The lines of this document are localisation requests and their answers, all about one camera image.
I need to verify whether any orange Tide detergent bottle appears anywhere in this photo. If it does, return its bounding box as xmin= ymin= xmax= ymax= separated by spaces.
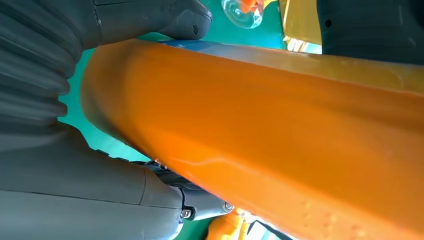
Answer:
xmin=221 ymin=0 xmax=266 ymax=30

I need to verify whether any orange bottle with blue label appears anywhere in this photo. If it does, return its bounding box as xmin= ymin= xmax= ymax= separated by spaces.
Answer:
xmin=205 ymin=208 xmax=258 ymax=240

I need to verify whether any yellow plastic bag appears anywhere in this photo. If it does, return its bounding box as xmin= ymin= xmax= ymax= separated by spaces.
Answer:
xmin=279 ymin=0 xmax=323 ymax=56

